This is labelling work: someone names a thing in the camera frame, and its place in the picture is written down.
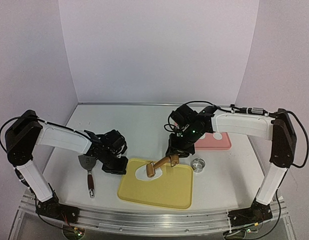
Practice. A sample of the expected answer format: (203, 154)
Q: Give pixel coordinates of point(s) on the metal scraper with wooden handle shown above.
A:
(89, 172)

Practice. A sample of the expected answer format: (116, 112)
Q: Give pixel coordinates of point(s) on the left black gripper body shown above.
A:
(114, 167)

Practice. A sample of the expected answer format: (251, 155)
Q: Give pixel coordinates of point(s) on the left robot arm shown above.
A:
(20, 135)

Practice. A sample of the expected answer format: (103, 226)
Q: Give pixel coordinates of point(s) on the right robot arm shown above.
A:
(276, 127)

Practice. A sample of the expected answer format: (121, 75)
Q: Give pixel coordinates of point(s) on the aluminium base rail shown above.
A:
(137, 224)

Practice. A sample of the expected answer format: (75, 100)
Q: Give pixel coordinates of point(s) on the round dumpling wrapper right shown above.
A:
(218, 136)

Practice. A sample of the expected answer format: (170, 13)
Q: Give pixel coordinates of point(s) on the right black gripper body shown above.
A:
(179, 150)

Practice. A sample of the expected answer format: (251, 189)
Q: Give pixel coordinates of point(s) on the wooden double-ended rolling pin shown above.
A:
(159, 165)

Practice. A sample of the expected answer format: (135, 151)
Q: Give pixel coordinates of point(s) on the pink plastic tray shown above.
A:
(204, 141)

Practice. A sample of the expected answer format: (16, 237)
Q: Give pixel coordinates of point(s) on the white dough lump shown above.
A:
(140, 174)

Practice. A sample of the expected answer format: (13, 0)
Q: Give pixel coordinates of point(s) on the yellow plastic tray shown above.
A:
(173, 189)

